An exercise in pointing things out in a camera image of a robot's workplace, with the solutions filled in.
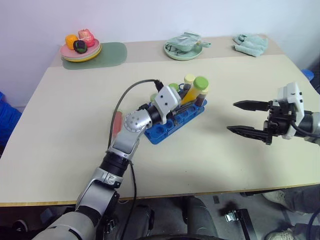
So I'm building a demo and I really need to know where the red test tube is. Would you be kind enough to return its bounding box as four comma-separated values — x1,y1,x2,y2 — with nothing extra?
110,110,124,138

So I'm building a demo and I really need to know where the pink plate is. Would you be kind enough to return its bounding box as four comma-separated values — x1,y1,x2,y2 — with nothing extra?
59,38,101,58

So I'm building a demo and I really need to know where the blue plastic crate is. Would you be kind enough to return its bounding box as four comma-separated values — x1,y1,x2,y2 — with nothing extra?
0,90,23,149

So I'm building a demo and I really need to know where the blue test tube rack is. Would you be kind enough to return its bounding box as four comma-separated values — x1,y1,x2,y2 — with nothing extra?
144,96,208,146

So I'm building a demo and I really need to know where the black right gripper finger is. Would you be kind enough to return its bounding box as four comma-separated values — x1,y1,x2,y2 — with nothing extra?
232,99,273,113
226,125,273,146

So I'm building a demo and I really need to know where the dark test tube yellow cap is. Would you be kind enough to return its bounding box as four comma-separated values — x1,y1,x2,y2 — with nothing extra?
183,73,196,91

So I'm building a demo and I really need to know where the white shoe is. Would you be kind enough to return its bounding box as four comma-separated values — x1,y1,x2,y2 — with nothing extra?
263,190,292,213
264,227,300,240

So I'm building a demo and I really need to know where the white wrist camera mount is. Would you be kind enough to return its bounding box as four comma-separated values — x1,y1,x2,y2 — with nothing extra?
272,81,306,140
153,85,182,125

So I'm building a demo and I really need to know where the grey left arm cable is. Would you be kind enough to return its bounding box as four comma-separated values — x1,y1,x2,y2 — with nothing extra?
106,78,165,226

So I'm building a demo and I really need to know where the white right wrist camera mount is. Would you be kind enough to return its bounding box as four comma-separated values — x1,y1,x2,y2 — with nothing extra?
272,81,306,140

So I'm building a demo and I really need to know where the mint green towel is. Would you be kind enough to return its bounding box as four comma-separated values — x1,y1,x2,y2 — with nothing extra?
232,33,269,58

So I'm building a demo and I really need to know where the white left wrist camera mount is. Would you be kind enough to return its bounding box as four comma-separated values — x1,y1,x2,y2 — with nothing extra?
153,85,182,125

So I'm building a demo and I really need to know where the grey trouser leg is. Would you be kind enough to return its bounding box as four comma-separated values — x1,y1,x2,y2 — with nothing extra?
281,184,320,216

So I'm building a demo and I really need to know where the blue round container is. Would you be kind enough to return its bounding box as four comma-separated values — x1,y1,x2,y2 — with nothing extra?
300,68,316,81

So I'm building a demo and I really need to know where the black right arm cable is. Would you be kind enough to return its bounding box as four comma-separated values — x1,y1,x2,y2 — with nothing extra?
289,119,320,139

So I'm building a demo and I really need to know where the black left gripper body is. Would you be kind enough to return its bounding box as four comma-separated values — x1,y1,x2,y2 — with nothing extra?
165,104,186,124

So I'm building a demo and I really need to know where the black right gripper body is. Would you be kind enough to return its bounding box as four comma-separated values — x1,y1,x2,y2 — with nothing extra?
262,99,298,146

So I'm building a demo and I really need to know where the light green stacked plate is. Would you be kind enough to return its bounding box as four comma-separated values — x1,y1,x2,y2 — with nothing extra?
61,44,102,61

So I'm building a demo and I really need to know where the yellow plate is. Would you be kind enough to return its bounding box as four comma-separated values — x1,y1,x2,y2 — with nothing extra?
62,46,103,63

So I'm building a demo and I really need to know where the green placemat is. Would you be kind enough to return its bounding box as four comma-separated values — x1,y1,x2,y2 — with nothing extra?
62,41,128,71

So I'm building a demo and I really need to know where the mint green pouch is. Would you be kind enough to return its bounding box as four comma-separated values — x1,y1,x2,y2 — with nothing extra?
169,31,212,53

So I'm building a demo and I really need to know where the dark rounded shape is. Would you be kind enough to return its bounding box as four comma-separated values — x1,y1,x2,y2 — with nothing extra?
134,194,219,240

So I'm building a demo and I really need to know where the mint green plate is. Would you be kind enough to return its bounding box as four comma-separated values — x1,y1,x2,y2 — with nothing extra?
163,39,204,61

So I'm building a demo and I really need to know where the black metal frame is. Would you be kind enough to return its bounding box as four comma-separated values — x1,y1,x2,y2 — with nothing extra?
218,202,252,240

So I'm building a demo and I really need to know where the orange toy fruit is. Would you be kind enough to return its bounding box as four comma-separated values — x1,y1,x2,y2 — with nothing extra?
65,34,79,50

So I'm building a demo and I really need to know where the dark purple toy fruit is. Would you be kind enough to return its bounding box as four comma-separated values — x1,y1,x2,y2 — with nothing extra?
72,39,88,54

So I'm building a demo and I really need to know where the pink toy peach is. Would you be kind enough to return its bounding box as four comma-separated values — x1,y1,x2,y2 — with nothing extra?
77,28,96,48

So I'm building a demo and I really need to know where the yellow test tube green cap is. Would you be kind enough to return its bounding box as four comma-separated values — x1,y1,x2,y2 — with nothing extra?
180,75,210,106

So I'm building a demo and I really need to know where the brown test tube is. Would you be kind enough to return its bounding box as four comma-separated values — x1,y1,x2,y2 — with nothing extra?
195,91,209,107

